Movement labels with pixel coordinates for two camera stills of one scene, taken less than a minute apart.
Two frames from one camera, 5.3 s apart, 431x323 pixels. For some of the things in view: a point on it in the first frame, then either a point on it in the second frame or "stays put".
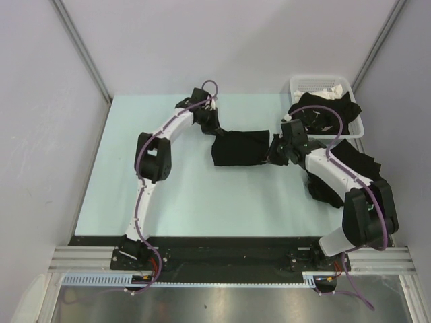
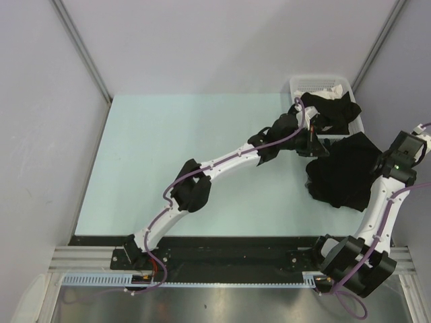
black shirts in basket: [322, 120] stays put
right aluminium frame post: [367, 63] stays put
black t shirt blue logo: [236, 147] -> [341, 177]
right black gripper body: [279, 154] -> [417, 157]
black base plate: [219, 259] stays put
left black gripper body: [207, 121] -> [301, 143]
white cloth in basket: [333, 93] stays put
